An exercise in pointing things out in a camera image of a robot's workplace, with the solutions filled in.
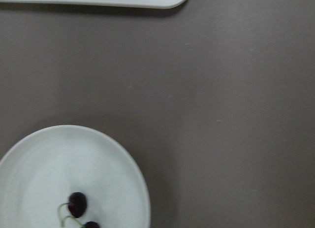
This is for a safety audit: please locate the red cherry with stem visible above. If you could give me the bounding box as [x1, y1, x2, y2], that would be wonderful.
[57, 192, 88, 228]

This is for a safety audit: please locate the round white plate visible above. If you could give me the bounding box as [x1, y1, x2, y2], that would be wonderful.
[0, 125, 151, 228]

